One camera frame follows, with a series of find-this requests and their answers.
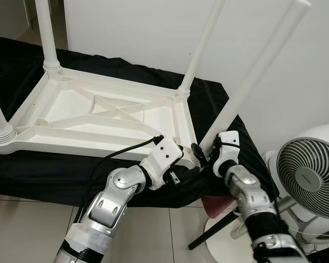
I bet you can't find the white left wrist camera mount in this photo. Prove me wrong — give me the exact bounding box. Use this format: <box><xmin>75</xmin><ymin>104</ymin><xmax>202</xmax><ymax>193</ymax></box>
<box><xmin>140</xmin><ymin>137</ymin><xmax>183</xmax><ymax>190</ymax></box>

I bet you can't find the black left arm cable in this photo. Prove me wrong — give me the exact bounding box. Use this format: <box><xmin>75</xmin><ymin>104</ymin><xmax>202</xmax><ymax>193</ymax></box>
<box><xmin>77</xmin><ymin>135</ymin><xmax>165</xmax><ymax>220</ymax></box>

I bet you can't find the black tablecloth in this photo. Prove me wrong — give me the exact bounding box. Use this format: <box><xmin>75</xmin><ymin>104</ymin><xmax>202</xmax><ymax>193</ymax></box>
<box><xmin>0</xmin><ymin>36</ymin><xmax>277</xmax><ymax>208</ymax></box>

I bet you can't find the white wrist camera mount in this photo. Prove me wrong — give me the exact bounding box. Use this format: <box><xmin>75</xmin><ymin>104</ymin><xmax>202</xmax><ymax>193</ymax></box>
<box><xmin>213</xmin><ymin>131</ymin><xmax>242</xmax><ymax>177</ymax></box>
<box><xmin>140</xmin><ymin>137</ymin><xmax>183</xmax><ymax>190</ymax></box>

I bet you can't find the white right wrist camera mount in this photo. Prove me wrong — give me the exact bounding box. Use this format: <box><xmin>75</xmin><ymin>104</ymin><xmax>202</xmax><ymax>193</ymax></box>
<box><xmin>213</xmin><ymin>131</ymin><xmax>242</xmax><ymax>177</ymax></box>

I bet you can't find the white plastic table leg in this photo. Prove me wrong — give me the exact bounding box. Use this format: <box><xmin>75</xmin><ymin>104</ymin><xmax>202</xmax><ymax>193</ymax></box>
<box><xmin>0</xmin><ymin>85</ymin><xmax>17</xmax><ymax>146</ymax></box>
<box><xmin>177</xmin><ymin>0</ymin><xmax>225</xmax><ymax>96</ymax></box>
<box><xmin>200</xmin><ymin>0</ymin><xmax>312</xmax><ymax>151</ymax></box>
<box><xmin>35</xmin><ymin>0</ymin><xmax>63</xmax><ymax>73</ymax></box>

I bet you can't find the white plastic table top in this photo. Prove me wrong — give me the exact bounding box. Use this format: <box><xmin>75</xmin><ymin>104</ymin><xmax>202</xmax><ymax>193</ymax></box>
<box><xmin>0</xmin><ymin>67</ymin><xmax>201</xmax><ymax>168</ymax></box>

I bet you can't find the black metal stand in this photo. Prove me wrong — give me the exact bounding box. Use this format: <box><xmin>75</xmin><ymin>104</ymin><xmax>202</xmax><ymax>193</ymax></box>
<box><xmin>304</xmin><ymin>245</ymin><xmax>329</xmax><ymax>263</ymax></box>

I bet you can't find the white pedestal fan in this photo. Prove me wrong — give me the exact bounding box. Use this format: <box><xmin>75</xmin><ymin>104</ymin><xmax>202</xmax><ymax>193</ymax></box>
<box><xmin>203</xmin><ymin>123</ymin><xmax>329</xmax><ymax>263</ymax></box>

